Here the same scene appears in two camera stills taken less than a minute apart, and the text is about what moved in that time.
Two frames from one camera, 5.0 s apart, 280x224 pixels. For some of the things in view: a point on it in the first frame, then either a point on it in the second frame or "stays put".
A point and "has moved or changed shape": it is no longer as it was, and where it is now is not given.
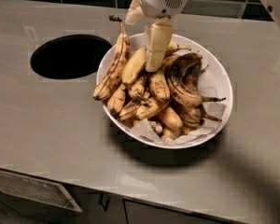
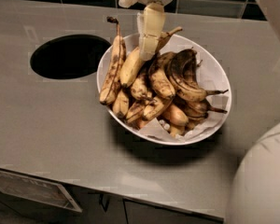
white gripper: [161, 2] → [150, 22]
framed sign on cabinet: [49, 192] stays put
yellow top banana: [137, 63] has moved or changed shape
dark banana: [194, 115] → [198, 110]
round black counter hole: [69, 56] stays put
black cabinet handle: [101, 201] stays put
